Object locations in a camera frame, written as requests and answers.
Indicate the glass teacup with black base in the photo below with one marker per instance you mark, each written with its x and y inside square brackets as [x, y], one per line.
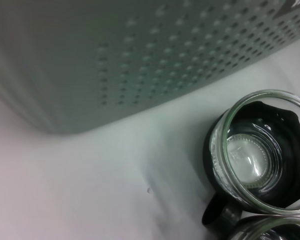
[252, 162]
[265, 222]

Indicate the grey perforated storage bin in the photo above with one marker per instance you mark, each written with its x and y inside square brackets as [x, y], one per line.
[115, 62]

